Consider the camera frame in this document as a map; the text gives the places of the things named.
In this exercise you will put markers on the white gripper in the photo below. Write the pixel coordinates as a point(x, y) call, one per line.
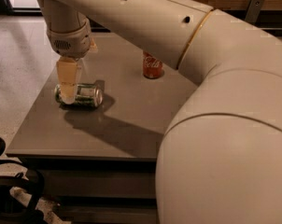
point(70, 44)

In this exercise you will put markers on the green soda can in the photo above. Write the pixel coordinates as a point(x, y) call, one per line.
point(89, 95)

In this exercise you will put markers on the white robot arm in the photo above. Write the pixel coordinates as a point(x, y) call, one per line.
point(220, 161)

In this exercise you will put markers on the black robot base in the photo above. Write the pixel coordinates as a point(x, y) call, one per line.
point(11, 210)

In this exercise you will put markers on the red Coca-Cola can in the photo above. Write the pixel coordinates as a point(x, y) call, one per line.
point(152, 67)

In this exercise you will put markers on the grey drawer cabinet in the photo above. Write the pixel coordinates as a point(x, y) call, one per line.
point(99, 164)

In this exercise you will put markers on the right metal bracket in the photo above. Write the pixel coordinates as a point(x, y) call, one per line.
point(253, 11)

